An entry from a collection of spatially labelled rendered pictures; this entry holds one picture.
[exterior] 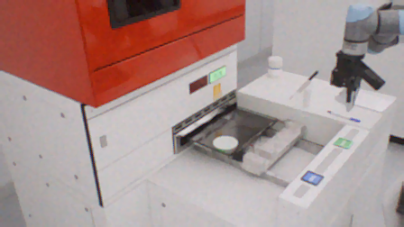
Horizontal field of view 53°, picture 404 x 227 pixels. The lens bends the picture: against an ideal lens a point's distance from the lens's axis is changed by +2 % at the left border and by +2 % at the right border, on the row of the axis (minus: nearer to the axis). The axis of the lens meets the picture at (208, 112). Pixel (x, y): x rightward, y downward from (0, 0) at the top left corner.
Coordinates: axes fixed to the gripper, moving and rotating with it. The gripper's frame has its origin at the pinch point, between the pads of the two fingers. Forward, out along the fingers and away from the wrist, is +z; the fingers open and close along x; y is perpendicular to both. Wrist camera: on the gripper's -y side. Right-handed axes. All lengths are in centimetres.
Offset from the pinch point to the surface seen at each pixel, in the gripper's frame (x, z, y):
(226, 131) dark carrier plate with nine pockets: 9, 21, 47
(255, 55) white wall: -272, 102, 206
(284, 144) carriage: 1.5, 22.6, 23.3
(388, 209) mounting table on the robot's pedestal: 8.5, 28.7, -19.6
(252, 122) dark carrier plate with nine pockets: -3.4, 20.7, 41.5
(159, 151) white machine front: 38, 20, 58
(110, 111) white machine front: 57, -6, 58
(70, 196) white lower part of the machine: 66, 33, 79
